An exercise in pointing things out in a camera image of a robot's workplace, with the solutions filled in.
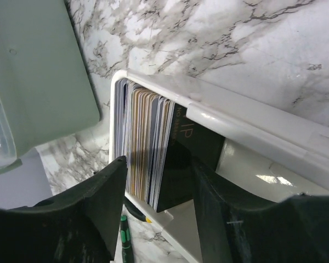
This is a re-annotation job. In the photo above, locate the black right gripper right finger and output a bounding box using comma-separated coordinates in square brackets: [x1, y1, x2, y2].
[191, 158, 329, 262]

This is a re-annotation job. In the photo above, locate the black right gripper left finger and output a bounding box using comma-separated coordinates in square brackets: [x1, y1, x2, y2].
[0, 156, 127, 262]

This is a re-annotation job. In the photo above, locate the white rectangular card tray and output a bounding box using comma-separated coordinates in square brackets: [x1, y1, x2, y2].
[110, 70, 329, 262]

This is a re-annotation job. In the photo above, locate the stack of credit cards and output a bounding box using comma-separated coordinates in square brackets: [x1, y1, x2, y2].
[114, 78, 175, 208]

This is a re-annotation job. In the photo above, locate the black yellow marker pen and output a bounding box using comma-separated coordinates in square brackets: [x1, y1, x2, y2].
[124, 199, 152, 224]

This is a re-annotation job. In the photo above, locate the green plastic storage box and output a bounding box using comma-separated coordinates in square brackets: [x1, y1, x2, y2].
[0, 1, 100, 174]

